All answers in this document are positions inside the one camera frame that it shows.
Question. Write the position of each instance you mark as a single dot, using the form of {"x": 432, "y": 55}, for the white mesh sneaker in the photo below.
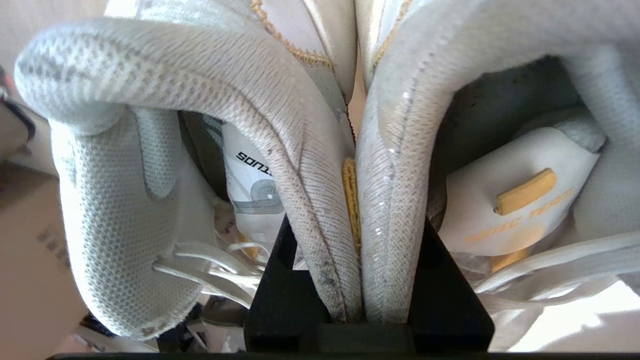
{"x": 150, "y": 75}
{"x": 425, "y": 100}

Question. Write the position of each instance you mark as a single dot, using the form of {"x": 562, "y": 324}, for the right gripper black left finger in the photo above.
{"x": 280, "y": 310}

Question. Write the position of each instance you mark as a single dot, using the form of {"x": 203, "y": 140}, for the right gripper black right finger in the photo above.
{"x": 450, "y": 310}

